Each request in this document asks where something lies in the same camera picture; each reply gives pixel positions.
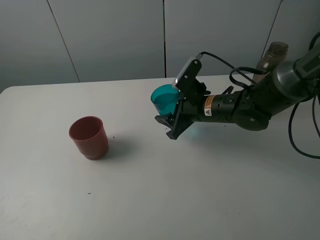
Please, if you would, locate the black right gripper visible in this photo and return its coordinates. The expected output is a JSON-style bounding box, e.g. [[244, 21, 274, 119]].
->
[[154, 79, 240, 140]]

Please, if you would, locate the teal translucent plastic cup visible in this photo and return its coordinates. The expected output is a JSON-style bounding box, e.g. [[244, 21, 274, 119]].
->
[[150, 84, 180, 116]]

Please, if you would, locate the smoky translucent plastic bottle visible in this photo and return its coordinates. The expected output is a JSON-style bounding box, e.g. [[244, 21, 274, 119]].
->
[[256, 41, 289, 73]]

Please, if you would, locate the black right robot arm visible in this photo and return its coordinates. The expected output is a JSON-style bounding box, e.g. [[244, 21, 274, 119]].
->
[[155, 46, 320, 140]]

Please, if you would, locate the red plastic cup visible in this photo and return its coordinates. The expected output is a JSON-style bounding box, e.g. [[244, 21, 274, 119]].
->
[[69, 116, 109, 160]]

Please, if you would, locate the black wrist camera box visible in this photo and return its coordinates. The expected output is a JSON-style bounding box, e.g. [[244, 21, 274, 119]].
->
[[172, 57, 202, 103]]

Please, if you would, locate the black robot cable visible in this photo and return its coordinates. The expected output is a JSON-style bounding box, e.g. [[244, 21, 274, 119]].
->
[[195, 32, 320, 160]]

